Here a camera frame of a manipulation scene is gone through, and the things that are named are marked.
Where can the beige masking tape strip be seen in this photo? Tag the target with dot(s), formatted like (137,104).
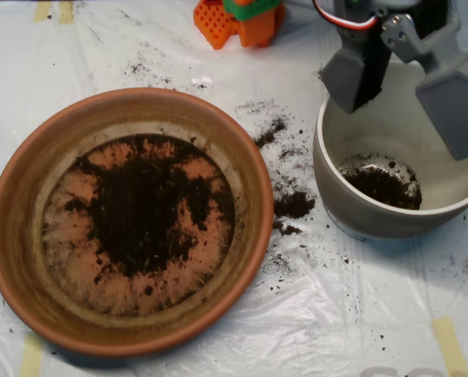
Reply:
(450,345)
(66,12)
(41,12)
(31,357)

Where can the large spilled soil clump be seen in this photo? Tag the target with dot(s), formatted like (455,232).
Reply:
(295,204)

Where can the clear plastic cover sheet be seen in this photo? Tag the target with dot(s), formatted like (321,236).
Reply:
(336,322)

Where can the grey gripper black servo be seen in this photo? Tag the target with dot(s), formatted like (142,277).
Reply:
(398,36)

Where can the white ceramic pot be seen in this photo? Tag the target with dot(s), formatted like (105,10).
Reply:
(375,224)

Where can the terracotta clay bowl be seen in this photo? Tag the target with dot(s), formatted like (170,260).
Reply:
(22,235)

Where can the dark soil heap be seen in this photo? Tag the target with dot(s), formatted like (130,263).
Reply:
(383,186)

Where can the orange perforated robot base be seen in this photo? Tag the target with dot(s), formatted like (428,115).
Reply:
(257,33)

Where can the elongated spilled soil clump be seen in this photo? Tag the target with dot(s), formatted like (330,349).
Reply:
(269,135)

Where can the dark soil pile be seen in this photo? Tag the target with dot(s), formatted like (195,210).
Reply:
(140,216)

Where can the flat spilled soil clump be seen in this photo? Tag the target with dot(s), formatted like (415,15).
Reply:
(287,229)

